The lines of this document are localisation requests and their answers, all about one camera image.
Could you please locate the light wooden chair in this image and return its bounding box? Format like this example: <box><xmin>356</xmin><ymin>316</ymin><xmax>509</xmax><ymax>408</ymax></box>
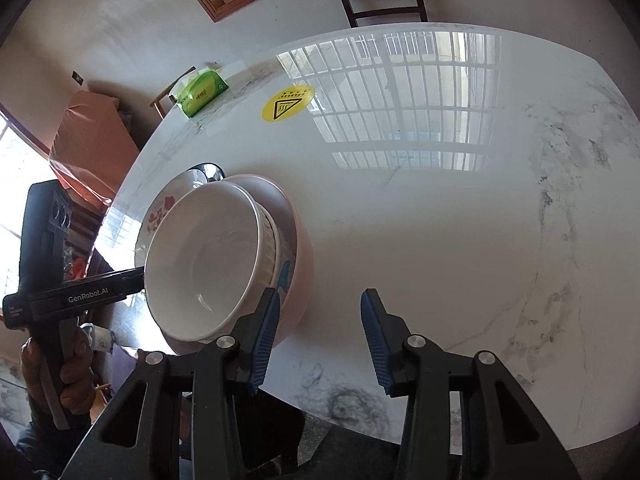
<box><xmin>149</xmin><ymin>66</ymin><xmax>197</xmax><ymax>120</ymax></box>

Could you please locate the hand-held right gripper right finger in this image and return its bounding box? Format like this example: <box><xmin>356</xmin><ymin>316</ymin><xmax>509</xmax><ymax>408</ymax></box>
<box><xmin>360</xmin><ymin>287</ymin><xmax>568</xmax><ymax>480</ymax></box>

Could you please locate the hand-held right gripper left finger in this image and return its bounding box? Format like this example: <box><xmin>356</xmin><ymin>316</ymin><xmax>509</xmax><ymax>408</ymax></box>
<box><xmin>60</xmin><ymin>287</ymin><xmax>282</xmax><ymax>480</ymax></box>

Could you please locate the green tissue pack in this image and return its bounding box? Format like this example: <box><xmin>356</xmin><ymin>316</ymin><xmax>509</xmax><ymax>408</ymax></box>
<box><xmin>172</xmin><ymin>67</ymin><xmax>230</xmax><ymax>119</ymax></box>

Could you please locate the pink bowl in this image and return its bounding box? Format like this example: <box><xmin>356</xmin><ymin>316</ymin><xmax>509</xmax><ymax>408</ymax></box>
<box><xmin>165</xmin><ymin>174</ymin><xmax>315</xmax><ymax>356</ymax></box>

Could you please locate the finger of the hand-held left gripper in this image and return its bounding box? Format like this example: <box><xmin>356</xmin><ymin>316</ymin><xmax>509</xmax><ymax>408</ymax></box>
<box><xmin>107</xmin><ymin>266</ymin><xmax>147</xmax><ymax>295</ymax></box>

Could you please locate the orange covered furniture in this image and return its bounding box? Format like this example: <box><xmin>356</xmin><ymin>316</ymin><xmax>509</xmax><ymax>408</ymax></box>
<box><xmin>49</xmin><ymin>90</ymin><xmax>141</xmax><ymax>206</ymax></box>

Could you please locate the blue floral plate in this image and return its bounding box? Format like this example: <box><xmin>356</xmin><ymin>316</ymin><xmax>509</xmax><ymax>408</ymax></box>
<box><xmin>192</xmin><ymin>162</ymin><xmax>226</xmax><ymax>183</ymax></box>

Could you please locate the person's left forearm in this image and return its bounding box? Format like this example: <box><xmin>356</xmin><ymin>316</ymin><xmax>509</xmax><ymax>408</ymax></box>
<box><xmin>10</xmin><ymin>395</ymin><xmax>108</xmax><ymax>480</ymax></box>

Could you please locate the yellow round warning sticker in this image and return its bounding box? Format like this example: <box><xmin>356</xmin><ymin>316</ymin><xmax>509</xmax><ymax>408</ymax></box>
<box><xmin>262</xmin><ymin>85</ymin><xmax>316</xmax><ymax>124</ymax></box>

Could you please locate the bright side window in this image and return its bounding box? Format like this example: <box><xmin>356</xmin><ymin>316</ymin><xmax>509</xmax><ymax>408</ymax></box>
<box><xmin>0</xmin><ymin>105</ymin><xmax>51</xmax><ymax>311</ymax></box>

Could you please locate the white bowl with orange stripes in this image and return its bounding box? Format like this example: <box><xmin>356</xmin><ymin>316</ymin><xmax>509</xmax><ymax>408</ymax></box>
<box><xmin>144</xmin><ymin>180</ymin><xmax>281</xmax><ymax>343</ymax></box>

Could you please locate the white plate with red roses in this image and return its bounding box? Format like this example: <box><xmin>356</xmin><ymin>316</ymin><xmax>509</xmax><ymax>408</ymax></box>
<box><xmin>134</xmin><ymin>170</ymin><xmax>211</xmax><ymax>271</ymax></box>

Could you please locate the person's left hand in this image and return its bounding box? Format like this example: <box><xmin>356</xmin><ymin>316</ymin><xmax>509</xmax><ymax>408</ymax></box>
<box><xmin>20</xmin><ymin>327</ymin><xmax>96</xmax><ymax>421</ymax></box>

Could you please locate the white bowl with blue stripes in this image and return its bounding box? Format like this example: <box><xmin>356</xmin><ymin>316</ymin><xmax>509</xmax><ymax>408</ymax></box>
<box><xmin>252</xmin><ymin>200</ymin><xmax>299</xmax><ymax>311</ymax></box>

